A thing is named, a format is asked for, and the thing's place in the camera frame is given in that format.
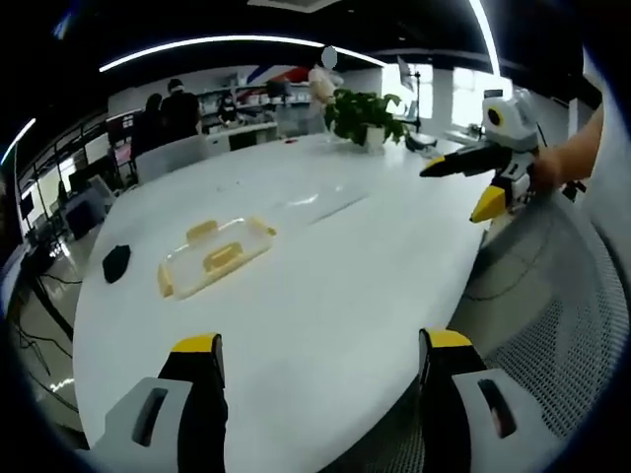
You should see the clear plastic food container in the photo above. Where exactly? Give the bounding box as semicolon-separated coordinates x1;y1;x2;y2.
157;214;278;301

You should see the green potted plant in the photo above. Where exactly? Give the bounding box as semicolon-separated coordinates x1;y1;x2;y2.
323;88;411;148

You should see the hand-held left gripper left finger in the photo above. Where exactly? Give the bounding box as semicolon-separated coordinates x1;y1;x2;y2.
90;332;230;473

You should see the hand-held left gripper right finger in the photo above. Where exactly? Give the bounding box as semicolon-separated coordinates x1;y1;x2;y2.
417;327;549;473

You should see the black crumpled cloth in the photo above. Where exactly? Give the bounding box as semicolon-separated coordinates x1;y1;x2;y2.
102;243;132;285

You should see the person's right hand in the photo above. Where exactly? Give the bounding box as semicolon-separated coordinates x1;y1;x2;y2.
531;146;569;192

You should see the grey office chair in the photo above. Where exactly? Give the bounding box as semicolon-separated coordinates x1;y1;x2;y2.
134;134;209;186

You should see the long ceiling light strip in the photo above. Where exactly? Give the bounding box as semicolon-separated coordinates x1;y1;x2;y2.
98;34;386;74
467;0;503;76
0;116;38;168

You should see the white mesh office chair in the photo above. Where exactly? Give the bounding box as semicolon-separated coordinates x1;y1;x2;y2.
460;194;631;442

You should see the small dark table device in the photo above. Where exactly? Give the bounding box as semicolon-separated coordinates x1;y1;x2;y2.
404;132;439;153

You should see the black computer monitor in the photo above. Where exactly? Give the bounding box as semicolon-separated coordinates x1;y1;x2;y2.
265;78;293;101

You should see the black tripod stand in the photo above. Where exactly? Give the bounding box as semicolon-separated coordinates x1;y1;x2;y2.
396;55;426;135

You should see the black floor cable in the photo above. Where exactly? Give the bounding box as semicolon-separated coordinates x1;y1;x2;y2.
9;275;83;395

